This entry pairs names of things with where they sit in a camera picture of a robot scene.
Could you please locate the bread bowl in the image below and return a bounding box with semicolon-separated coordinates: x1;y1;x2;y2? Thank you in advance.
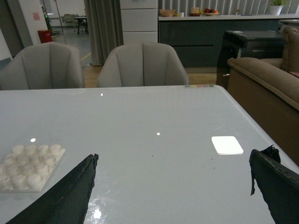
189;7;203;16

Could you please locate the potted plant white pot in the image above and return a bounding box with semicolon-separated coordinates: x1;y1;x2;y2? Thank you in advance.
265;0;292;15

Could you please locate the brown sofa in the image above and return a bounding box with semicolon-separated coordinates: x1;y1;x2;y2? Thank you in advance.
227;27;299;164

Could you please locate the dark kitchen counter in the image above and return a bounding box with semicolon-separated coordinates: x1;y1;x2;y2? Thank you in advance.
158;14;299;68

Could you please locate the fruit plate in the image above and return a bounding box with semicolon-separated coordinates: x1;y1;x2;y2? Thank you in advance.
204;8;220;16

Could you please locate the black appliance box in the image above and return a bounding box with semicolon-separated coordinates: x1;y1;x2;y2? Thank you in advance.
216;30;284;89

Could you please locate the white drawer cabinet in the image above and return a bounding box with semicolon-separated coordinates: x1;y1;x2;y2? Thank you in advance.
120;0;158;44

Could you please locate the left grey armchair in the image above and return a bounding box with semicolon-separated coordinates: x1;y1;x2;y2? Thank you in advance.
0;42;85;90

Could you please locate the right grey armchair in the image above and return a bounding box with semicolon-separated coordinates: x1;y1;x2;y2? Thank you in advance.
97;42;189;88

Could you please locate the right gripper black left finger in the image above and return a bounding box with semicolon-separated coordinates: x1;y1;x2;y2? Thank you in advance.
8;154;99;224

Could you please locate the grey curtain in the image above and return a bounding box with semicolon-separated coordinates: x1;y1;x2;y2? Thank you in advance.
84;0;123;66

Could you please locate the coloured dot sticker strip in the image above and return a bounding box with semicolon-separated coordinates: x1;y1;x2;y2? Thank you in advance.
185;84;215;88

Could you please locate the wicker basket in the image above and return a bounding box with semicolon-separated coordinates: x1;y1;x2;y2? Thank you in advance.
159;9;176;17

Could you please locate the background work table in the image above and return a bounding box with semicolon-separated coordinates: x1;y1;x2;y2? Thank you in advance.
73;16;89;35

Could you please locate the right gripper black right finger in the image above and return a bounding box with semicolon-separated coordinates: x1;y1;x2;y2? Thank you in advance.
249;145;299;224

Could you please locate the grey armchair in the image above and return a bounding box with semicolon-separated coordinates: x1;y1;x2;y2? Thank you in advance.
97;42;189;88
0;42;85;90

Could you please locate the white studded base plate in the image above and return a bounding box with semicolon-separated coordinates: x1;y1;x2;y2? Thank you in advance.
0;144;65;193

